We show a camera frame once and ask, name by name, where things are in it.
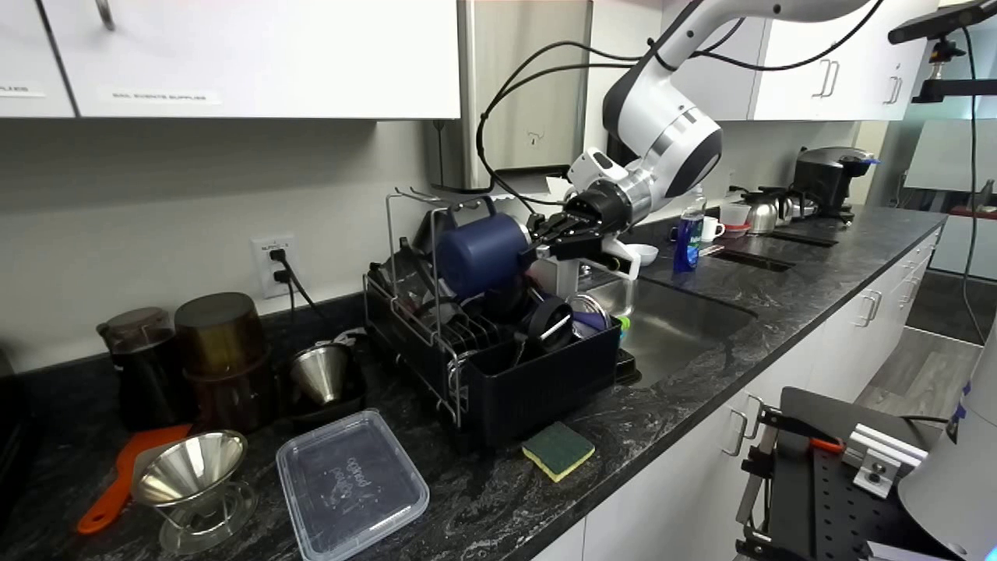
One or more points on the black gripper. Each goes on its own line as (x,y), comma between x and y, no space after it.
(595,207)

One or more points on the blue metal cup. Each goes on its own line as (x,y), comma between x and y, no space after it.
(485,253)

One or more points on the stainless steel sink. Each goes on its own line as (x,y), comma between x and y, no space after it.
(675,316)

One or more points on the black dish rack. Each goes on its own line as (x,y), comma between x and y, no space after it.
(539,389)

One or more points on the red white cup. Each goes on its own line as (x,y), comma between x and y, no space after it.
(738,224)

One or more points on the small steel cone cup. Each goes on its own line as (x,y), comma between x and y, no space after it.
(320,376)

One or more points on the white cutting board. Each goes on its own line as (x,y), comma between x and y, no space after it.
(561,279)

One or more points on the clear glass bowl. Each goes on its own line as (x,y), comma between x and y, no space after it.
(589,316)

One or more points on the black mug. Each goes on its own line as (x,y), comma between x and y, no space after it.
(511,304)
(547,324)

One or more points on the green blue brush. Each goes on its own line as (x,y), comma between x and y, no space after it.
(625,321)

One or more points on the steel paper towel dispenser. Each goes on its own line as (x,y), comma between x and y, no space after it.
(539,112)

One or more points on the blue bottle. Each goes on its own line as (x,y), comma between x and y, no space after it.
(686,251)

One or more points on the white mug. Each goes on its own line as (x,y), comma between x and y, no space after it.
(711,227)

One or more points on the black counter mat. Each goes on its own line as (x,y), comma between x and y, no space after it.
(756,259)

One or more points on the steel pot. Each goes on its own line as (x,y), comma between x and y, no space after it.
(769,215)

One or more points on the green yellow sponge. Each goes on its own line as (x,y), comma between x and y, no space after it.
(558,450)

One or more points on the black coffee machine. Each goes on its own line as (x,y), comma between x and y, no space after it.
(826,176)

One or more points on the white base cabinets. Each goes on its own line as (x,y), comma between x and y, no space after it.
(704,487)

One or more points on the clear plastic container lid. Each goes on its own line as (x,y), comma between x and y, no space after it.
(346,487)

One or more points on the wide white cabinet door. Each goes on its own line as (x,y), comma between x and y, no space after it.
(259,51)

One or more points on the large dark brown canister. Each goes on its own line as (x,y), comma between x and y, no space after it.
(220,353)

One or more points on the silver metal clamp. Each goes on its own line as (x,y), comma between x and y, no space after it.
(884,452)

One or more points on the black perforated cart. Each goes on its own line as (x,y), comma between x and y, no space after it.
(830,517)

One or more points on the steel funnel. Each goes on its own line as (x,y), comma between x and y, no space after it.
(191,468)

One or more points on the small dark lidded canister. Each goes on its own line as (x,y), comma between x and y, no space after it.
(145,368)

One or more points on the clear glass jar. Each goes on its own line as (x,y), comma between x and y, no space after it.
(197,524)

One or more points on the orange spatula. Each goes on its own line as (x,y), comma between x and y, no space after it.
(112,487)

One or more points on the narrow white cabinet door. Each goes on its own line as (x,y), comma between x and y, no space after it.
(27,51)

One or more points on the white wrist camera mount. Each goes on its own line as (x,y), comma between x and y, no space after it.
(593,169)

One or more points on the white wall outlet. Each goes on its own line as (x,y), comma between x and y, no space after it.
(262,272)

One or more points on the black camera on stand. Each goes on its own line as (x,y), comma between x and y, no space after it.
(939,18)

